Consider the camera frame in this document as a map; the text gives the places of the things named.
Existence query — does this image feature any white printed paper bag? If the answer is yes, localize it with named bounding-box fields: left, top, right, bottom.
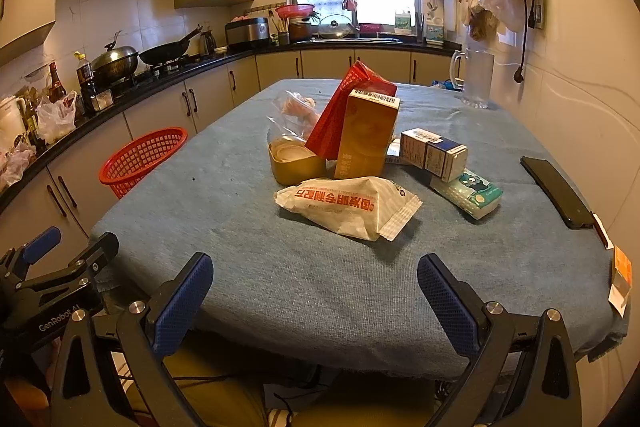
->
left=274, top=176, right=422, bottom=242

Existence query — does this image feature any dark soy sauce bottle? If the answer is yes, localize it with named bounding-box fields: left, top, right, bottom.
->
left=74, top=51, right=96, bottom=118

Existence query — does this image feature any steel lidded pot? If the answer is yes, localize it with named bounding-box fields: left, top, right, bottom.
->
left=91, top=30, right=138, bottom=91

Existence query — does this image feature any white plastic bag on counter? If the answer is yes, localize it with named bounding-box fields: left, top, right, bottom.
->
left=36, top=91, right=77, bottom=145

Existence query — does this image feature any black wok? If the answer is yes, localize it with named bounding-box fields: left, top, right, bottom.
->
left=139, top=26, right=202, bottom=66

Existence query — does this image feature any red foil packet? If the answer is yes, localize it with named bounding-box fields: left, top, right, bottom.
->
left=306, top=61, right=397, bottom=160

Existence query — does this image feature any black smartphone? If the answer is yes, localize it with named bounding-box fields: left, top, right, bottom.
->
left=520, top=156, right=596, bottom=230

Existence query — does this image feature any silver rice cooker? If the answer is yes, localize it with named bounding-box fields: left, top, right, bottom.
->
left=224, top=17, right=270, bottom=50

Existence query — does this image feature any knotted white plastic bag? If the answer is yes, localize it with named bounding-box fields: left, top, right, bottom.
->
left=267, top=90, right=320, bottom=142

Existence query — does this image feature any blue bag on chair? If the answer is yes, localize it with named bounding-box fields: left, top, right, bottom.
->
left=432, top=79, right=461, bottom=91

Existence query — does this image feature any tall orange carton box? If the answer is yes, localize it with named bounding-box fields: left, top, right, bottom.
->
left=335, top=90, right=400, bottom=179

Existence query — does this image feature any white blue medicine box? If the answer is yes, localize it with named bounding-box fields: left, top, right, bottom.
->
left=400, top=128, right=469, bottom=183

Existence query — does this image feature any red plastic colander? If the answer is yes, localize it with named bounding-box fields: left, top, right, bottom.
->
left=277, top=3, right=314, bottom=20

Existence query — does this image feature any yellow plastic tub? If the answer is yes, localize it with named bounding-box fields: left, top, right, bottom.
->
left=268, top=136, right=326, bottom=186

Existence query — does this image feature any glass pot lid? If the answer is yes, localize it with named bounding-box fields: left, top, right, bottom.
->
left=318, top=14, right=356, bottom=39

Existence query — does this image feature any red plastic mesh basket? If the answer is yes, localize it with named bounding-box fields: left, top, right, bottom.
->
left=99, top=127, right=189, bottom=199

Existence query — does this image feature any brown sauce bottle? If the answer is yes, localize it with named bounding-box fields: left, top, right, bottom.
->
left=48, top=62, right=67, bottom=103

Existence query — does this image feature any orange white paper tag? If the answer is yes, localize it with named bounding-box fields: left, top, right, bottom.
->
left=591, top=211, right=634, bottom=319

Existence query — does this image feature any black power cable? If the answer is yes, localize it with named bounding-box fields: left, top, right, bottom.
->
left=513, top=0, right=533, bottom=85

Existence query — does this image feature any white kettle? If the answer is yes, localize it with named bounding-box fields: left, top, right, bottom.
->
left=0, top=95, right=25, bottom=153

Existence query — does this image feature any black kitchen countertop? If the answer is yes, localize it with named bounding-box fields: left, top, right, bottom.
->
left=1, top=38, right=461, bottom=208

